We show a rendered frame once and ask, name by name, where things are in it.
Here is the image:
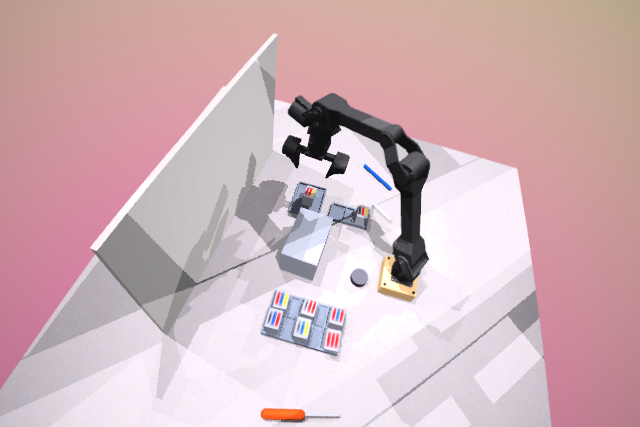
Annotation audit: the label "orange-handled screwdriver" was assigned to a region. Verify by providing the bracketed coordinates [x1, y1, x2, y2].
[261, 408, 339, 420]

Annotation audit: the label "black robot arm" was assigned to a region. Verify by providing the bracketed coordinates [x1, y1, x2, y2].
[287, 93, 430, 287]

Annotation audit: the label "blue thin bar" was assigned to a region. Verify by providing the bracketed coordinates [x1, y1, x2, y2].
[364, 164, 392, 190]

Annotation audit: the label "grey cylinder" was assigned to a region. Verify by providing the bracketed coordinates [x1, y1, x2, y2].
[350, 268, 369, 287]

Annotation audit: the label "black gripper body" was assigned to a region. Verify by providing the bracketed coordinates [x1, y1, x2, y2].
[282, 135, 350, 174]

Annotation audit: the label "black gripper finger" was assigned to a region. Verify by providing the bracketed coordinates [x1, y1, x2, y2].
[325, 163, 339, 179]
[286, 152, 300, 169]

